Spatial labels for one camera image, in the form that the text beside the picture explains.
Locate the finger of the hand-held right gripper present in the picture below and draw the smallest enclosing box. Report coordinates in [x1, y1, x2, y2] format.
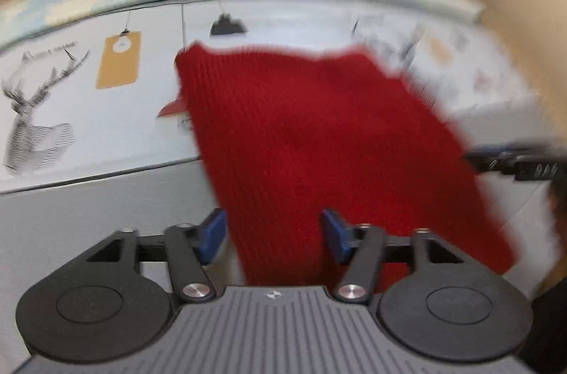
[463, 143, 567, 183]

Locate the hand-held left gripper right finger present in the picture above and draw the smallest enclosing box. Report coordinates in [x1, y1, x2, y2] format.
[320, 209, 461, 306]

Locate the dark red knit cloth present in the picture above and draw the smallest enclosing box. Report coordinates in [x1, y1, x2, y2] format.
[174, 40, 519, 288]

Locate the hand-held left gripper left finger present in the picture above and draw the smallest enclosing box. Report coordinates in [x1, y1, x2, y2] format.
[86, 208, 229, 305]

